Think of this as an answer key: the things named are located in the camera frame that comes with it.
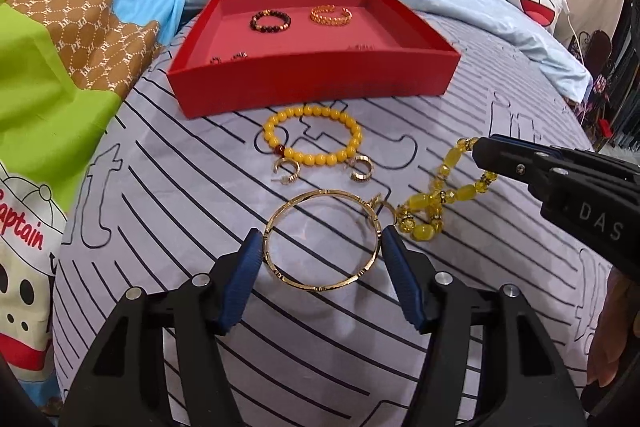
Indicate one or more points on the cartoon monkey quilt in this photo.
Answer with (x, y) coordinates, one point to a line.
(66, 66)

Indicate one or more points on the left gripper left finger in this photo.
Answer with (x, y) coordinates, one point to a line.
(122, 380)

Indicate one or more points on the grey striped bedsheet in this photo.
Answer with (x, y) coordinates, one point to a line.
(166, 195)

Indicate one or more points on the dark metal chair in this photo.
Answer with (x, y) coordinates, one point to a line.
(597, 52)

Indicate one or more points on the thin gold bangle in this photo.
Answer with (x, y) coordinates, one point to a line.
(369, 206)

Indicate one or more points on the garnet bead strand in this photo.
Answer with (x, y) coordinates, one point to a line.
(216, 60)

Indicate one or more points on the red cardboard tray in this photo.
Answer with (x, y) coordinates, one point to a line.
(307, 51)

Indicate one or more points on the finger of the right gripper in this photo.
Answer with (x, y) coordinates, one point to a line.
(528, 162)

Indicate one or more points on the person's right hand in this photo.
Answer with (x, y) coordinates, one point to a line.
(619, 316)

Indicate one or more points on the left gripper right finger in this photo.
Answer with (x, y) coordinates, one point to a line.
(523, 379)

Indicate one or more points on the gold hoop earring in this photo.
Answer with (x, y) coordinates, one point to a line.
(286, 170)
(360, 168)

